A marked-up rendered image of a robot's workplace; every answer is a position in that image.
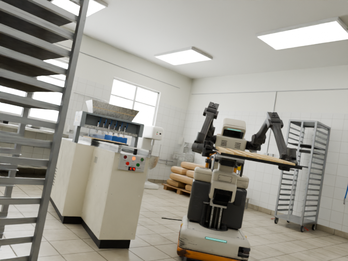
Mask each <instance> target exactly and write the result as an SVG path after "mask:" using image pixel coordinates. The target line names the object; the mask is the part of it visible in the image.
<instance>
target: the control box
mask: <svg viewBox="0 0 348 261"><path fill-rule="evenodd" d="M125 155H126V156H127V159H124V156H125ZM133 157H135V158H136V159H135V160H132V158H133ZM141 158H143V159H144V160H143V161H141V160H140V159H141ZM126 162H129V165H126ZM138 163H139V164H140V166H139V167H137V166H136V165H137V164H138ZM145 163H146V157H143V156H136V155H130V154H123V153H120V158H119V164H118V169H120V170H129V168H130V167H131V168H130V170H129V171H133V168H134V171H137V172H144V167H145Z"/></svg>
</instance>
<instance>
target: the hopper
mask: <svg viewBox="0 0 348 261"><path fill-rule="evenodd" d="M86 104H87V107H88V111H89V112H90V113H95V114H100V115H105V116H108V117H113V118H117V119H122V120H127V121H133V119H134V118H135V117H136V115H137V114H138V113H139V111H138V110H134V109H129V108H125V107H121V106H117V105H113V104H108V103H104V102H100V101H96V100H88V101H86Z"/></svg>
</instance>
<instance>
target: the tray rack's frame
mask: <svg viewBox="0 0 348 261"><path fill-rule="evenodd" d="M290 121H291V122H293V123H296V124H298V125H300V126H301V129H300V136H299V142H298V149H297V156H296V157H297V161H298V155H299V148H300V141H301V134H302V127H307V128H314V134H313V141H312V148H311V155H310V161H309V169H308V175H307V182H306V189H305V194H304V201H303V208H302V215H301V218H300V217H299V216H296V215H293V214H290V209H291V203H292V195H293V189H294V182H295V175H296V169H295V170H294V176H293V184H292V190H291V197H290V201H289V208H288V214H279V215H277V209H278V204H279V201H278V199H279V197H280V195H279V193H280V188H281V183H282V180H281V179H282V177H283V175H282V173H283V170H281V174H280V181H279V188H278V195H277V202H276V206H275V212H274V217H275V218H277V222H278V219H279V218H280V219H283V220H287V221H290V222H293V223H296V224H300V225H301V226H302V225H303V226H305V225H307V224H312V225H313V224H315V226H314V228H315V227H316V221H313V220H310V219H306V218H304V214H305V207H306V200H307V193H308V186H309V179H310V172H311V165H312V158H313V151H314V144H315V137H316V130H317V128H320V127H318V126H317V124H319V125H321V126H323V127H325V128H327V129H330V127H329V126H327V125H325V124H323V123H321V122H319V121H311V120H291V119H289V121H288V128H287V134H286V141H285V144H286V146H287V142H288V136H289V133H288V132H289V130H290V128H289V127H290V126H291V124H290Z"/></svg>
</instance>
